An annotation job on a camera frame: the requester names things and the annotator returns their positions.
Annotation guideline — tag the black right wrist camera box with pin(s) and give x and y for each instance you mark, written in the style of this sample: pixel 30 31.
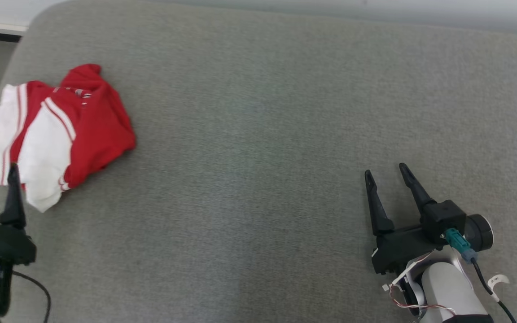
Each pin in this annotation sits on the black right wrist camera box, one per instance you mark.
pixel 442 220

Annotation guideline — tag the grey fabric sofa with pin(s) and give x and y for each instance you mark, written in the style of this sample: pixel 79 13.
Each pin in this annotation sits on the grey fabric sofa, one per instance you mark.
pixel 258 157

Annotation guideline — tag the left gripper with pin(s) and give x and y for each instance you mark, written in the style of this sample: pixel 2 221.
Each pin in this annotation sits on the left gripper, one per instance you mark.
pixel 2 242

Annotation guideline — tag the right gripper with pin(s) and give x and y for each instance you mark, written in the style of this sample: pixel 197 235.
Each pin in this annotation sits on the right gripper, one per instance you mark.
pixel 406 249

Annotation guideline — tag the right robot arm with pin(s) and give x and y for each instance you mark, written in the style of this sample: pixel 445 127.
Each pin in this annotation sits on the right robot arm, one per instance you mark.
pixel 447 287

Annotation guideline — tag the red and white shirt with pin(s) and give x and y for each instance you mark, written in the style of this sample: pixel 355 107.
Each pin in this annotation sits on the red and white shirt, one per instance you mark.
pixel 92 130

